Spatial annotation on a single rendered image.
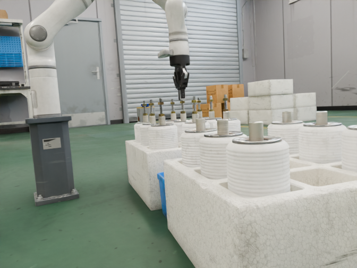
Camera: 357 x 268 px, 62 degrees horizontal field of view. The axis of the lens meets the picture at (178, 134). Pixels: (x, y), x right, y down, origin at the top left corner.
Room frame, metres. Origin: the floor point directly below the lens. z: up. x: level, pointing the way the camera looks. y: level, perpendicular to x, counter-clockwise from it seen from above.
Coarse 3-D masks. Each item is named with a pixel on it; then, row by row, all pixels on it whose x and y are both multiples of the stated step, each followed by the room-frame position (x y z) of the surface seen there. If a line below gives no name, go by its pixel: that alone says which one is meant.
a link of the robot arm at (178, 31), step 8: (168, 0) 1.08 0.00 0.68; (176, 0) 1.07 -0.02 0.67; (168, 8) 1.08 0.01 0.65; (176, 8) 1.07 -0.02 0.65; (184, 8) 1.10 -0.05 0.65; (168, 16) 1.09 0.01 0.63; (176, 16) 1.08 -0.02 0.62; (168, 24) 1.10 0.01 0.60; (176, 24) 1.09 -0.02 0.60; (184, 24) 1.10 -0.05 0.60; (176, 32) 1.09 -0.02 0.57; (184, 32) 1.10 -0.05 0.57
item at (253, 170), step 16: (240, 144) 0.44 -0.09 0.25; (272, 144) 0.42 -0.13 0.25; (240, 160) 0.43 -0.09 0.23; (256, 160) 0.42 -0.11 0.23; (272, 160) 0.42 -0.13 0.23; (288, 160) 0.44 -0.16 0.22; (240, 176) 0.43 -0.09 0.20; (256, 176) 0.42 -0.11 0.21; (272, 176) 0.42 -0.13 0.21; (288, 176) 0.44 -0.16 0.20; (240, 192) 0.43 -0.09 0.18; (256, 192) 0.42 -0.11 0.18; (272, 192) 0.42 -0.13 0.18
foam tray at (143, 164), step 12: (132, 144) 1.10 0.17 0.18; (180, 144) 1.01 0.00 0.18; (132, 156) 1.10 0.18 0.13; (144, 156) 0.90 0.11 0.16; (156, 156) 0.89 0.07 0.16; (168, 156) 0.90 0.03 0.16; (180, 156) 0.91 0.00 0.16; (132, 168) 1.12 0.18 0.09; (144, 168) 0.92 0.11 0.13; (156, 168) 0.89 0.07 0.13; (132, 180) 1.15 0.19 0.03; (144, 180) 0.93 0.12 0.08; (156, 180) 0.88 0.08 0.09; (144, 192) 0.94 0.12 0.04; (156, 192) 0.88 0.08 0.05; (156, 204) 0.88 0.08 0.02
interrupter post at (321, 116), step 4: (316, 112) 0.65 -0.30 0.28; (320, 112) 0.64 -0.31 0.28; (324, 112) 0.63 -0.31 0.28; (316, 116) 0.65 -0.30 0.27; (320, 116) 0.64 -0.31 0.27; (324, 116) 0.63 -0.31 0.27; (316, 120) 0.65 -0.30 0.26; (320, 120) 0.64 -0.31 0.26; (324, 120) 0.63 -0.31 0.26; (316, 124) 0.65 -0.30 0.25; (320, 124) 0.64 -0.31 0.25; (324, 124) 0.63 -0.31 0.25
